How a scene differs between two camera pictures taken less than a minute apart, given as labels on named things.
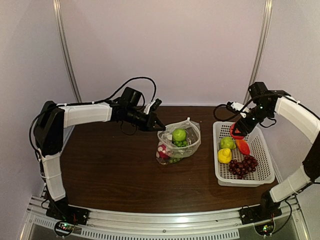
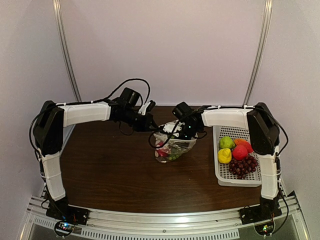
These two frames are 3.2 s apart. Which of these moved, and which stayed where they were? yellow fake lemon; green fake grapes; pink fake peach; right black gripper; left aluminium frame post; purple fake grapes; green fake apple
Moved: pink fake peach; right black gripper; green fake grapes
Stayed: green fake apple; yellow fake lemon; purple fake grapes; left aluminium frame post
